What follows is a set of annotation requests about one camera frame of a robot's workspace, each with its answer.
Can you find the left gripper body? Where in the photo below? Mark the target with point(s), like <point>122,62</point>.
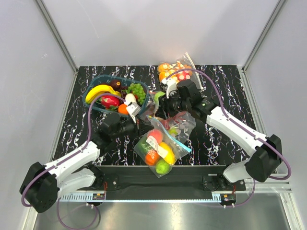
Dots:
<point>129,127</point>

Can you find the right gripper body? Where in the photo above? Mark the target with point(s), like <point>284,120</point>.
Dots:
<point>175,104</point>

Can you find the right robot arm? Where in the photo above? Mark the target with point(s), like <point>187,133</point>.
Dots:
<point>265,153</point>

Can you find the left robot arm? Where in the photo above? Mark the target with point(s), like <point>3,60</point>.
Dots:
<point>44,184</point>

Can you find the vegetable zip bag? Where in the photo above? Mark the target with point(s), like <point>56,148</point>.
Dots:
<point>179,127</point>

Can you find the sliced fruit zip bag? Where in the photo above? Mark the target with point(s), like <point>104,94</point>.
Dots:
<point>182,64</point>

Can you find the green apple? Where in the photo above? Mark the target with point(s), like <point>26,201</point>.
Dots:
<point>157,96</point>

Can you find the teal plastic basket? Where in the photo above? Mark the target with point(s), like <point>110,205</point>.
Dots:
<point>111,94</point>

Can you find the orange in basket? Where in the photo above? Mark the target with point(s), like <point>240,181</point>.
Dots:
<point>122,109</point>

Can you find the white eggplant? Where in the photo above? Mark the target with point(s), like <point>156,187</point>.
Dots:
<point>130,98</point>

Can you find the red dragon fruit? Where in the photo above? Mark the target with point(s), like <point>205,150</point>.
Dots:
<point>109,102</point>

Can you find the green grapes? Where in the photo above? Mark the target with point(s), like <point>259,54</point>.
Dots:
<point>138,91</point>

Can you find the dark mangosteen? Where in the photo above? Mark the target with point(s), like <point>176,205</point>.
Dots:
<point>115,84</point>

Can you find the yellow banana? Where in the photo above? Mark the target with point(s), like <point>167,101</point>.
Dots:
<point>99,90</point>

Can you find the black marble mat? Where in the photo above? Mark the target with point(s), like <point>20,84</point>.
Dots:
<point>208,145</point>

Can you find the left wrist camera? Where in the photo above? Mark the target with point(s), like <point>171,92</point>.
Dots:
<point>132,108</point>

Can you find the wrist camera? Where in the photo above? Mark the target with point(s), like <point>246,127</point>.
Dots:
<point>132,108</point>
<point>169,85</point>

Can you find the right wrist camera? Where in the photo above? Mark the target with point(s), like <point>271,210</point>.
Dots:
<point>169,85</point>

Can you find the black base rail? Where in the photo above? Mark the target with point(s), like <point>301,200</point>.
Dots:
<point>188,183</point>

